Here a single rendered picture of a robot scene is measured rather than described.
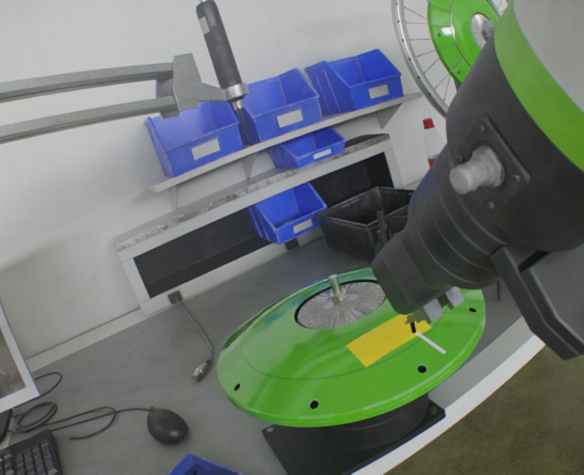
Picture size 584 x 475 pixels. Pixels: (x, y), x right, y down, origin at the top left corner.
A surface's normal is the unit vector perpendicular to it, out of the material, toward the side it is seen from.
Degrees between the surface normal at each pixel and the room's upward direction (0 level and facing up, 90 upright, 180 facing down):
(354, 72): 90
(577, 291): 55
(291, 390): 24
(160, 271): 90
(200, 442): 0
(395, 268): 79
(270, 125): 100
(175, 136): 90
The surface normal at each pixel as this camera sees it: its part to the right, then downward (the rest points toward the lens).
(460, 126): -0.99, -0.03
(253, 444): -0.30, -0.91
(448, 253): -0.68, 0.63
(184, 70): 0.74, -0.04
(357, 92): 0.47, 0.28
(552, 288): 0.14, -0.40
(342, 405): -0.33, -0.70
